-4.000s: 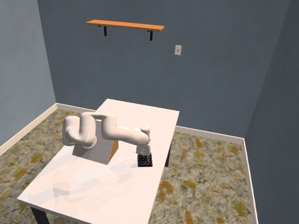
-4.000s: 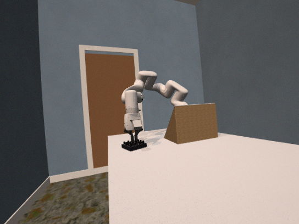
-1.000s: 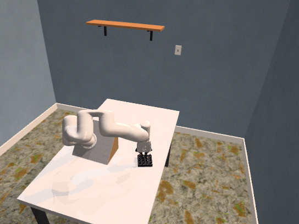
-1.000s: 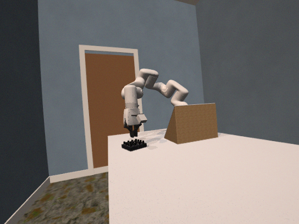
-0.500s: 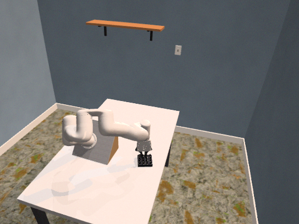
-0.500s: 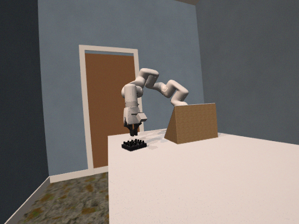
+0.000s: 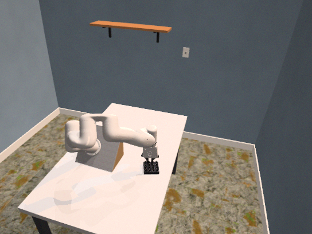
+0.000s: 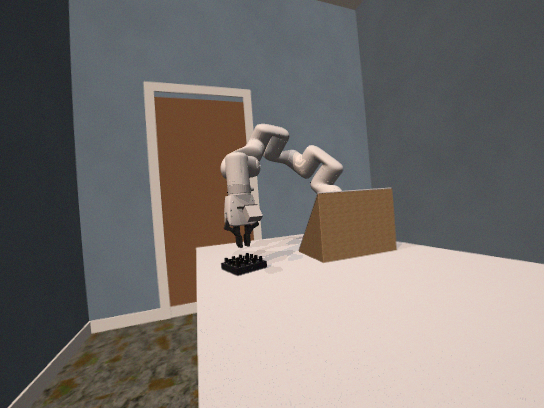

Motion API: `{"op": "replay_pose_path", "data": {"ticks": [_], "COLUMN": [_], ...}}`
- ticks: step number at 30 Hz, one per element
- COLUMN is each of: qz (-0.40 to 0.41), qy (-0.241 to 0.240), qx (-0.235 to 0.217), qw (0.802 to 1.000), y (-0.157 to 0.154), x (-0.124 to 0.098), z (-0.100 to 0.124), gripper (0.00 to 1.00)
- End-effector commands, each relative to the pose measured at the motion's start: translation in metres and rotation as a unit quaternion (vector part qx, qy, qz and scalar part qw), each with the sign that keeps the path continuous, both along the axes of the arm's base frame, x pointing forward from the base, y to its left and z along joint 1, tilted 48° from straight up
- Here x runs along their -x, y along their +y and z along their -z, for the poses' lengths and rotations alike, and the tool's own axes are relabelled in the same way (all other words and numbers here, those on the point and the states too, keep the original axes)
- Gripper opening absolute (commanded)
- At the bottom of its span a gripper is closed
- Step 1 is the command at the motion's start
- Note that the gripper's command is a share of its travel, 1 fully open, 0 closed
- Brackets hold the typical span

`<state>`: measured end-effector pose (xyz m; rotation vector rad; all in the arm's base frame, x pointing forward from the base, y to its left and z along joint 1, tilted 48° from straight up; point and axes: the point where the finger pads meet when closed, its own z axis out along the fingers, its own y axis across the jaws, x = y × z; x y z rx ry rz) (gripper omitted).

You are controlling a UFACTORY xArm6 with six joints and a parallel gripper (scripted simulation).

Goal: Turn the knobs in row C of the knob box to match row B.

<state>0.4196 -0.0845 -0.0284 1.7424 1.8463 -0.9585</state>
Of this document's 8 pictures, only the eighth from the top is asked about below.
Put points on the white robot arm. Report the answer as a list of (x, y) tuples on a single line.
[(269, 141)]

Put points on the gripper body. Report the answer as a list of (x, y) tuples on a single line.
[(232, 201)]

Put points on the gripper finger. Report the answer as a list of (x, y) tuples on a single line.
[(236, 231), (248, 230)]

